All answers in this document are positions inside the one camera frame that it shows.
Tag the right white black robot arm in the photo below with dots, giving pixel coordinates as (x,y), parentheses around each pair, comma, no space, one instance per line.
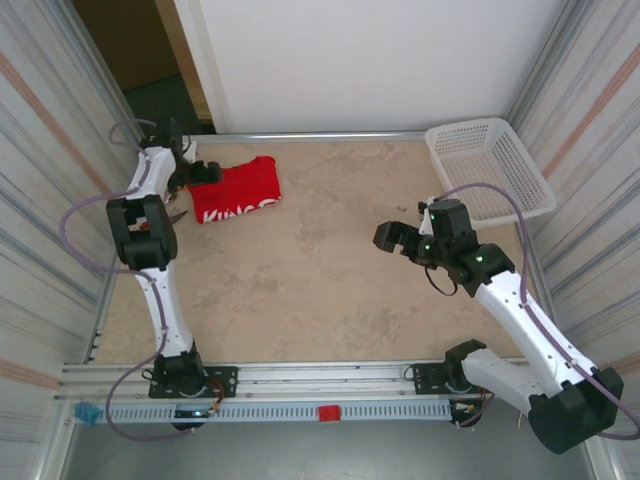
(520,315)

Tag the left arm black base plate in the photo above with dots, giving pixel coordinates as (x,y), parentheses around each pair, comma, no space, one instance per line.
(225,380)

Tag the small circuit board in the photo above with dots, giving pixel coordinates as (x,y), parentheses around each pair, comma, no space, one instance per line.
(467,408)
(195,413)

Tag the white door frame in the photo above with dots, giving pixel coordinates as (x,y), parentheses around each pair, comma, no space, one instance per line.
(199,50)

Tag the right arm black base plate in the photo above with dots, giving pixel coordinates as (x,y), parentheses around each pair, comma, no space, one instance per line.
(425,377)

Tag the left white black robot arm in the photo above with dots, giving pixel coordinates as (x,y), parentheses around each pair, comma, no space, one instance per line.
(145,240)

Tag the small blue block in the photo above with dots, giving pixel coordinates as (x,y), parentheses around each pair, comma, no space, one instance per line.
(86,414)

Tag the red t-shirt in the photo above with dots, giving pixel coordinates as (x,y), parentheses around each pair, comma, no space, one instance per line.
(240,190)

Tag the small red block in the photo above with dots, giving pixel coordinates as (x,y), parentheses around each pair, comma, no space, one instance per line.
(330,414)

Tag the grey metal sheet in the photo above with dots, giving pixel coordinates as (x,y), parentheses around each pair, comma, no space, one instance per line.
(320,455)

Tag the white plastic basket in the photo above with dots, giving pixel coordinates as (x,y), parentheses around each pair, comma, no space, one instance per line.
(492,175)

